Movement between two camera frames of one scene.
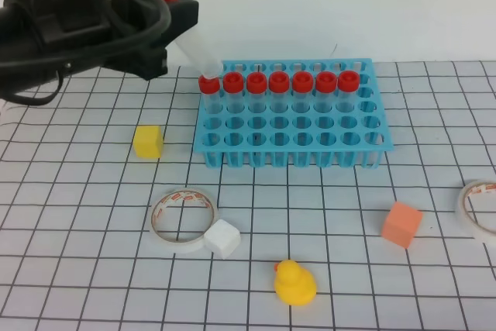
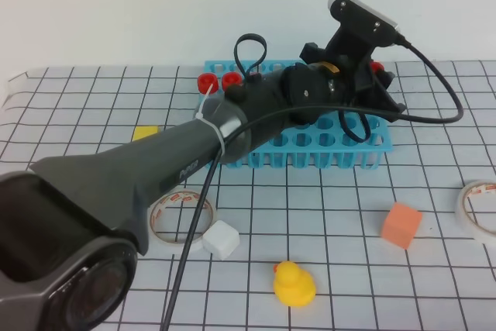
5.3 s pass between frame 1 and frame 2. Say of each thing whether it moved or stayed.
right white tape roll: stayed
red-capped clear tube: moved
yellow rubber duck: stayed
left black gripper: moved
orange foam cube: stayed
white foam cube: stayed
